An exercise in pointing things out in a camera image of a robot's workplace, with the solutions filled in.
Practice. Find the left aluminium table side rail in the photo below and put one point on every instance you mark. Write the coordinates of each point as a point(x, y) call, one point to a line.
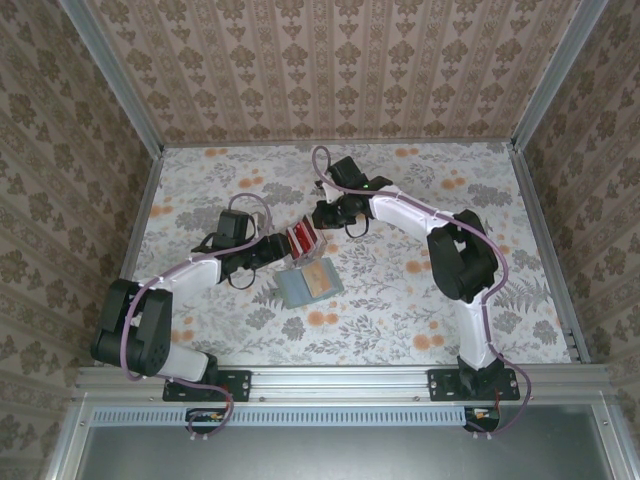
point(135, 235)

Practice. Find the aluminium table side rail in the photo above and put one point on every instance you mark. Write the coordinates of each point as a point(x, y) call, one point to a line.
point(547, 250)
point(135, 235)

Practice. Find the clear plastic card sleeves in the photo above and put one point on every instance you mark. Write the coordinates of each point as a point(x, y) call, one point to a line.
point(317, 280)

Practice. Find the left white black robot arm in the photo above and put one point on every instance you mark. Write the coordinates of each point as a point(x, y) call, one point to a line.
point(195, 275)

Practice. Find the right black connector box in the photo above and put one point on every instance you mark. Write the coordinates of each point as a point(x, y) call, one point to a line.
point(482, 419)

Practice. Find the grey metal panel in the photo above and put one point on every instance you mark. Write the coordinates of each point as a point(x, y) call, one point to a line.
point(340, 455)

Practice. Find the right aluminium table side rail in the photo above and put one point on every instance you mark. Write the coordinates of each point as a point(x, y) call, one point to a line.
point(547, 250)

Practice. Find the floral table cover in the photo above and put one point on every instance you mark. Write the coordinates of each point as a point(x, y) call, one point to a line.
point(350, 345)

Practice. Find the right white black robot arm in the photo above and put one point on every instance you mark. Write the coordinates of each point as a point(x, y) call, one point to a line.
point(400, 215)

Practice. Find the left aluminium frame post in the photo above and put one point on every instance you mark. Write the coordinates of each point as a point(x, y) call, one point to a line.
point(120, 80)

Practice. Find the right aluminium frame post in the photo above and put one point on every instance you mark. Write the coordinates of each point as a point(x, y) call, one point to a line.
point(556, 75)

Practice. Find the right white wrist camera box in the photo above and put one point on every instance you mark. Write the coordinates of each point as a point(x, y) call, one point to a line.
point(329, 192)

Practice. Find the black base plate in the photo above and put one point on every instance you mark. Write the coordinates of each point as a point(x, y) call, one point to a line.
point(240, 385)
point(440, 385)

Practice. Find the aluminium table end rail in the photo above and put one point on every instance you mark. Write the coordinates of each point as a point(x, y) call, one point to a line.
point(250, 143)

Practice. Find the left black connector box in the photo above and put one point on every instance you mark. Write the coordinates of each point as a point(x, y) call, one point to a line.
point(205, 420)

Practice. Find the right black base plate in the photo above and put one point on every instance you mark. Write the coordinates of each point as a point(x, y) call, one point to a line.
point(440, 385)

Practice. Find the aluminium mounting rail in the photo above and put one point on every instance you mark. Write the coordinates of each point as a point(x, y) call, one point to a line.
point(340, 382)

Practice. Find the red credit card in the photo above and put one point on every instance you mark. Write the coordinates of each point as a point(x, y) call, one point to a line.
point(297, 245)
point(310, 237)

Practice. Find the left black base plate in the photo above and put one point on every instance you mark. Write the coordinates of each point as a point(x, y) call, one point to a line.
point(240, 385)

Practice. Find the black connector box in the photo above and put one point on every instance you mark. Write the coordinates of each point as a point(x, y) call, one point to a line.
point(205, 420)
point(482, 419)

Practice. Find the aluminium frame post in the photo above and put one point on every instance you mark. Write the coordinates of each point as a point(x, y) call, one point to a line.
point(556, 75)
point(120, 80)

